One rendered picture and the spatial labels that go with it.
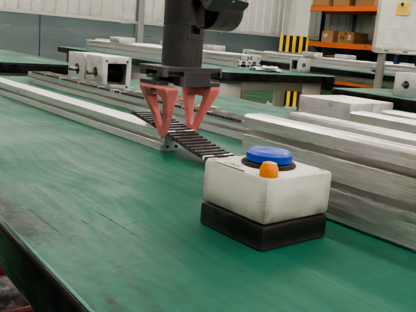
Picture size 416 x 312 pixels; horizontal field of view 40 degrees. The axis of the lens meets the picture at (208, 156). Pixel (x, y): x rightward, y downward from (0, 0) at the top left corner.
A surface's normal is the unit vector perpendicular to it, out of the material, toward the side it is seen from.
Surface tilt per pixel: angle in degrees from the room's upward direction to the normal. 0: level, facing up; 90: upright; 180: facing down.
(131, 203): 0
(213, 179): 90
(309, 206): 90
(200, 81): 90
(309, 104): 90
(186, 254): 0
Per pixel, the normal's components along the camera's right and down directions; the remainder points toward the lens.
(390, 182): -0.77, 0.07
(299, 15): 0.58, 0.21
